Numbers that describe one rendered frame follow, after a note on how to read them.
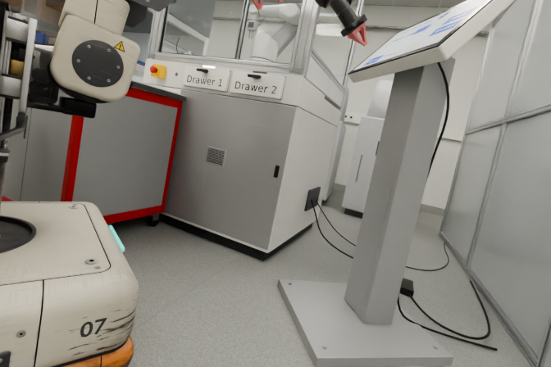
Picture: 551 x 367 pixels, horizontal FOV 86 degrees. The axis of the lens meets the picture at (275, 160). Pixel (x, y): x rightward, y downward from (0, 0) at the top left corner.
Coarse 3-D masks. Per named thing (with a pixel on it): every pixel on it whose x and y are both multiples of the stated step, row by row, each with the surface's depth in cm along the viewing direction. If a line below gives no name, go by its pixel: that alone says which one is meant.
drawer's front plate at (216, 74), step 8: (184, 72) 165; (192, 72) 163; (200, 72) 161; (208, 72) 159; (216, 72) 157; (224, 72) 155; (184, 80) 165; (192, 80) 163; (200, 80) 161; (208, 80) 159; (216, 80) 157; (224, 80) 155; (208, 88) 160; (216, 88) 157; (224, 88) 155
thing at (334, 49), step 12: (360, 0) 215; (324, 12) 152; (324, 24) 155; (336, 24) 175; (324, 36) 160; (336, 36) 180; (324, 48) 164; (336, 48) 186; (348, 48) 214; (324, 60) 168; (336, 60) 191; (336, 72) 198
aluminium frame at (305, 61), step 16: (304, 0) 140; (160, 16) 175; (304, 16) 140; (160, 32) 175; (304, 32) 140; (160, 48) 177; (304, 48) 140; (352, 48) 220; (208, 64) 161; (224, 64) 157; (240, 64) 154; (256, 64) 149; (272, 64) 146; (288, 64) 143; (304, 64) 140; (320, 64) 158; (320, 80) 165; (336, 80) 196; (336, 96) 205
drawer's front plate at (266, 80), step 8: (240, 72) 151; (248, 72) 149; (232, 80) 153; (240, 80) 151; (248, 80) 149; (256, 80) 148; (264, 80) 146; (272, 80) 144; (280, 80) 142; (232, 88) 153; (240, 88) 151; (264, 88) 146; (272, 88) 144; (280, 88) 142; (264, 96) 146; (272, 96) 144; (280, 96) 143
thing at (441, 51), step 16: (496, 0) 81; (512, 0) 83; (432, 16) 111; (480, 16) 81; (496, 16) 82; (464, 32) 80; (432, 48) 81; (448, 48) 80; (384, 64) 103; (400, 64) 96; (416, 64) 90; (352, 80) 129
